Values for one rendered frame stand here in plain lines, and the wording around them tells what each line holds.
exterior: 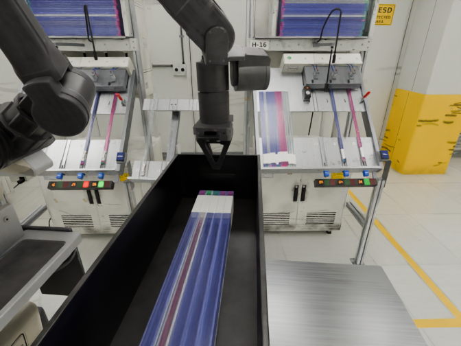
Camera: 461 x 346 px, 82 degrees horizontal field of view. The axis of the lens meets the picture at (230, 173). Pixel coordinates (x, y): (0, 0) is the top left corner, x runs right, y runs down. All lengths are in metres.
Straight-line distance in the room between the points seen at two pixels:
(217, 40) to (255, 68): 0.09
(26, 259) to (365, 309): 0.65
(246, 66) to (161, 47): 2.90
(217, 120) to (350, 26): 1.54
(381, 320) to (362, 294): 0.07
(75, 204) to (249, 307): 1.93
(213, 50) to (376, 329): 0.61
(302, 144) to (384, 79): 2.36
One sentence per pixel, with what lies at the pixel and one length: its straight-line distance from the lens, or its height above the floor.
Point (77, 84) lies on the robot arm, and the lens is 0.53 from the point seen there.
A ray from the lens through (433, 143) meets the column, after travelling 3.73.
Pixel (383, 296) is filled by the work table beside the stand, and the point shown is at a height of 0.80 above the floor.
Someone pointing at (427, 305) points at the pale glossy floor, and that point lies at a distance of 2.03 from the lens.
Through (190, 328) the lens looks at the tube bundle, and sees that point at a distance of 0.32.
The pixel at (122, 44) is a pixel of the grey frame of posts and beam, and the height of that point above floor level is 1.34.
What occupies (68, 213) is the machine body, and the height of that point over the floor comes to 0.24.
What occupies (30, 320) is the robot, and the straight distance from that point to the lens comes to 0.66.
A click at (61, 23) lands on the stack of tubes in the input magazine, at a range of 2.02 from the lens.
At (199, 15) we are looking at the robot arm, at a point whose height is 1.36.
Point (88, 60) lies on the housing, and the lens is 2.01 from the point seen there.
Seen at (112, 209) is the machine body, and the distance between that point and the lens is 2.11.
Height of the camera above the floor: 1.32
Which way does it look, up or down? 25 degrees down
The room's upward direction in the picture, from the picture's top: straight up
